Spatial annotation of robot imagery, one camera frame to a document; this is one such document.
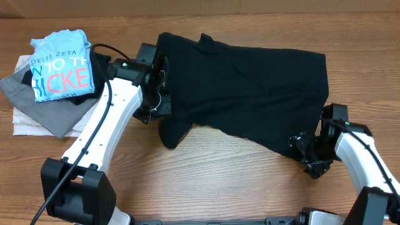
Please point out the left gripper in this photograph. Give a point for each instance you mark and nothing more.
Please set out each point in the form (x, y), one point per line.
(165, 107)

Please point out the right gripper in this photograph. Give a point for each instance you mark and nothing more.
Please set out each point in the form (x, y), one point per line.
(302, 141)

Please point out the black t-shirt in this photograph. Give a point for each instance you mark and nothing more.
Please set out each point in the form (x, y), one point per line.
(264, 95)

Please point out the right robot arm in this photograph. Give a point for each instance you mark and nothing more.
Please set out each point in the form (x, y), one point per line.
(352, 144)

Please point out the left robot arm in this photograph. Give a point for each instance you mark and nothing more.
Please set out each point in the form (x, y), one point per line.
(76, 188)

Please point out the black folded shirt in stack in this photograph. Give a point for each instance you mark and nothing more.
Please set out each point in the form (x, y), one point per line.
(72, 75)

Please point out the grey folded shirt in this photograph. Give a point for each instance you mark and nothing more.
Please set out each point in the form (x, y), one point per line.
(47, 114)

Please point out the light blue printed folded shirt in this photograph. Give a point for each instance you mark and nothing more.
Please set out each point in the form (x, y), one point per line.
(65, 40)

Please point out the white folded cloth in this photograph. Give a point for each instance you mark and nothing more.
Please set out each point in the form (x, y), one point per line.
(84, 125)

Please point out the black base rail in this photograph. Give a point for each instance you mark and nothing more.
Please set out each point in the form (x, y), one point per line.
(285, 220)

